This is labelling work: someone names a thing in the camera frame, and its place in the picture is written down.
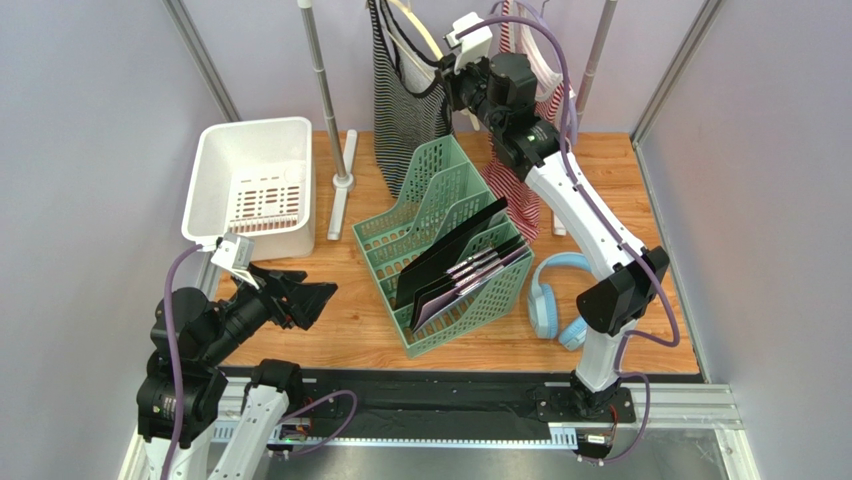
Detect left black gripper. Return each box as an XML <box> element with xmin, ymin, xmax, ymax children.
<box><xmin>200</xmin><ymin>260</ymin><xmax>337</xmax><ymax>364</ymax></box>

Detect cream wooden hanger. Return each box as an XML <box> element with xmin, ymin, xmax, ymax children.
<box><xmin>385</xmin><ymin>1</ymin><xmax>444</xmax><ymax>100</ymax></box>

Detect black white striped tank top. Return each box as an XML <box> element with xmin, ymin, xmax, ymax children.
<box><xmin>366</xmin><ymin>1</ymin><xmax>453</xmax><ymax>198</ymax></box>

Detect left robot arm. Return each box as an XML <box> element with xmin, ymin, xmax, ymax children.
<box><xmin>136</xmin><ymin>265</ymin><xmax>338</xmax><ymax>479</ymax></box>

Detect purple plastic hanger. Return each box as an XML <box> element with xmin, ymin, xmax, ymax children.
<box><xmin>489</xmin><ymin>0</ymin><xmax>552</xmax><ymax>32</ymax></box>

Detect red white striped tank top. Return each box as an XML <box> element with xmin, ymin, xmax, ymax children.
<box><xmin>480</xmin><ymin>23</ymin><xmax>576</xmax><ymax>243</ymax></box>

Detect green plastic file organizer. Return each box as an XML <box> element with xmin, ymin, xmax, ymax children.
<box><xmin>352</xmin><ymin>135</ymin><xmax>534</xmax><ymax>359</ymax></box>

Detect left white rack foot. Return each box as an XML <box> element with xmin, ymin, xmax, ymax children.
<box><xmin>327</xmin><ymin>129</ymin><xmax>358</xmax><ymax>241</ymax></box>

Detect white plastic basket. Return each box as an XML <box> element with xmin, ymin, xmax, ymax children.
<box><xmin>181</xmin><ymin>116</ymin><xmax>316</xmax><ymax>261</ymax></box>

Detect black folder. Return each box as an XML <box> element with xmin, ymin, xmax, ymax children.
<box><xmin>396</xmin><ymin>197</ymin><xmax>508</xmax><ymax>330</ymax></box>

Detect pink booklets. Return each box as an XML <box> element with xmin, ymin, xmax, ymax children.
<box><xmin>409</xmin><ymin>238</ymin><xmax>529</xmax><ymax>331</ymax></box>

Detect left rack pole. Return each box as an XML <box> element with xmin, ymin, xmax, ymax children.
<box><xmin>297</xmin><ymin>0</ymin><xmax>354</xmax><ymax>190</ymax></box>

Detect blue headphones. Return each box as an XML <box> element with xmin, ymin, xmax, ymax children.
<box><xmin>527</xmin><ymin>252</ymin><xmax>591</xmax><ymax>351</ymax></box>

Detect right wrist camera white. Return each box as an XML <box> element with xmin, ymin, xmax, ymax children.
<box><xmin>444</xmin><ymin>12</ymin><xmax>493</xmax><ymax>74</ymax></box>

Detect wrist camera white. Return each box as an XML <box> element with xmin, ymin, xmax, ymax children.
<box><xmin>198</xmin><ymin>232</ymin><xmax>260</xmax><ymax>290</ymax></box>
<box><xmin>444</xmin><ymin>12</ymin><xmax>493</xmax><ymax>74</ymax></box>

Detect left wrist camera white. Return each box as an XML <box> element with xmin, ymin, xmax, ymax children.
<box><xmin>198</xmin><ymin>232</ymin><xmax>260</xmax><ymax>290</ymax></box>

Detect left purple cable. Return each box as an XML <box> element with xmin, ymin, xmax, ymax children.
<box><xmin>159</xmin><ymin>244</ymin><xmax>359</xmax><ymax>480</ymax></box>

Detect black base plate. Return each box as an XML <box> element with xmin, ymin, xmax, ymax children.
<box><xmin>303</xmin><ymin>368</ymin><xmax>642</xmax><ymax>441</ymax></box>

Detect aluminium frame rail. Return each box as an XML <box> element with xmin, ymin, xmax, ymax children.
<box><xmin>122</xmin><ymin>367</ymin><xmax>759</xmax><ymax>479</ymax></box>

